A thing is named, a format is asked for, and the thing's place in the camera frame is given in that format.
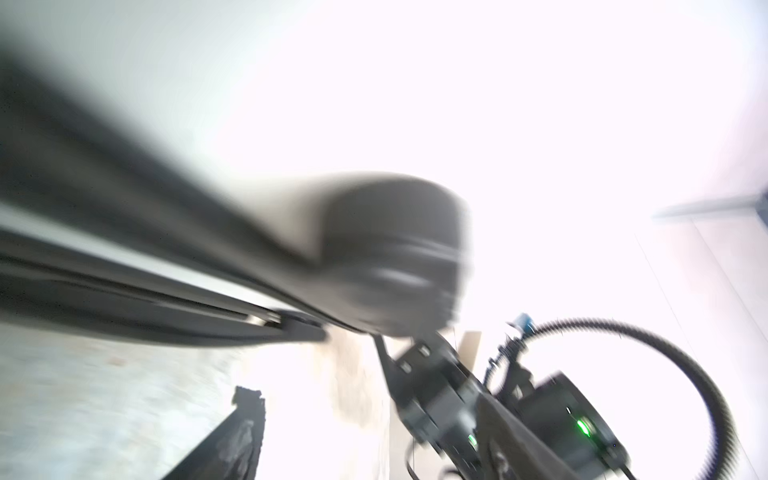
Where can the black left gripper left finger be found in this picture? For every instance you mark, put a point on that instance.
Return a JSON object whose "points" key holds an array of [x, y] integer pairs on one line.
{"points": [[232, 450]]}

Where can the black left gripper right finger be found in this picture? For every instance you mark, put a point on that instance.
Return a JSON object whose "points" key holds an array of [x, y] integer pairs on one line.
{"points": [[507, 449]]}

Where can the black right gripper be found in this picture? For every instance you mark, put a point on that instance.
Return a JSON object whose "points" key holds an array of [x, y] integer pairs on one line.
{"points": [[548, 431]]}

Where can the black and white suitcase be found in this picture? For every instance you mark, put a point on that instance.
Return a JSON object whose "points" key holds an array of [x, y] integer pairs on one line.
{"points": [[100, 237]]}

